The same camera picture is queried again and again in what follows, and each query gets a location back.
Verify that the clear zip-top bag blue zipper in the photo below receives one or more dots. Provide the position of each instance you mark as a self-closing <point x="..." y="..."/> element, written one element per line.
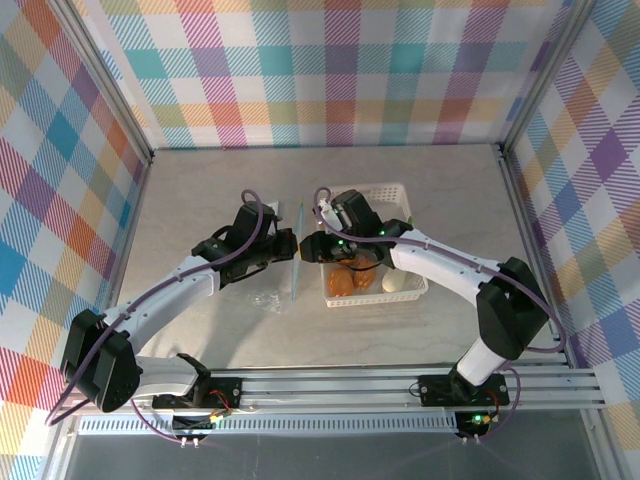
<point x="296" y="280"/>

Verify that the brown walnut-shaped bread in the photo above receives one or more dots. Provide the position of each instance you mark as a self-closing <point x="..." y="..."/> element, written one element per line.
<point x="340" y="284"/>
<point x="365" y="280"/>
<point x="364" y="263"/>

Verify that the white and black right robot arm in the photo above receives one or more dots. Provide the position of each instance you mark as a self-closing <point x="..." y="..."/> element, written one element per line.
<point x="440" y="262"/>

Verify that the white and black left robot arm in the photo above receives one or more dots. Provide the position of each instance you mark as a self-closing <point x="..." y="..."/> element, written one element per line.
<point x="165" y="295"/>

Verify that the white perforated plastic basket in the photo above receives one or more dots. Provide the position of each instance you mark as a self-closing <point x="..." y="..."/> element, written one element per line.
<point x="395" y="197"/>

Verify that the aluminium left side rail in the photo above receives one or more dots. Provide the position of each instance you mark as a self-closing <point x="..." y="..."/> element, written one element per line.
<point x="137" y="200"/>

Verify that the aluminium rail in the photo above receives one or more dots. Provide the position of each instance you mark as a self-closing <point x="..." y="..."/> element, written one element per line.
<point x="137" y="200"/>
<point x="525" y="225"/>

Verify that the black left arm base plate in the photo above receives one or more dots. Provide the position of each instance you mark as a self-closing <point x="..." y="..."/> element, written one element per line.
<point x="220" y="385"/>

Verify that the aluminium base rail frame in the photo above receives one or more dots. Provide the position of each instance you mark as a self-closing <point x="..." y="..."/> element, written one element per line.
<point x="325" y="387"/>

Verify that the aluminium right side rail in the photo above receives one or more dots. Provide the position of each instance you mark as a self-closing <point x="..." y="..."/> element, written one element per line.
<point x="525" y="225"/>

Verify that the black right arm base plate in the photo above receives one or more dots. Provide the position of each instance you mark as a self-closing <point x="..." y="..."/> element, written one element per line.
<point x="435" y="390"/>

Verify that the aluminium left corner post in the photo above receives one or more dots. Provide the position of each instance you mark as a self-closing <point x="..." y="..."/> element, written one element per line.
<point x="107" y="90"/>

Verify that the aluminium corner post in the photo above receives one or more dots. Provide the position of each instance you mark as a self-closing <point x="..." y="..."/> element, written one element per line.
<point x="107" y="90"/>
<point x="545" y="75"/>

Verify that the aluminium right corner post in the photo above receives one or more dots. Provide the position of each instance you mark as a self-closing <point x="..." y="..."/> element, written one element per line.
<point x="545" y="75"/>

